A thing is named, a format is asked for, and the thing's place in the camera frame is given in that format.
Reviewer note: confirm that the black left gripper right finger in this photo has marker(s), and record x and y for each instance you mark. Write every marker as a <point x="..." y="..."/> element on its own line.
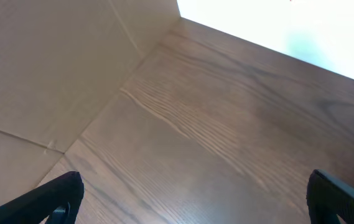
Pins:
<point x="329" y="200"/>

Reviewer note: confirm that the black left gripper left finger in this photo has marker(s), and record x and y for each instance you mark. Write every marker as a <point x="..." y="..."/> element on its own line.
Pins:
<point x="57" y="201"/>

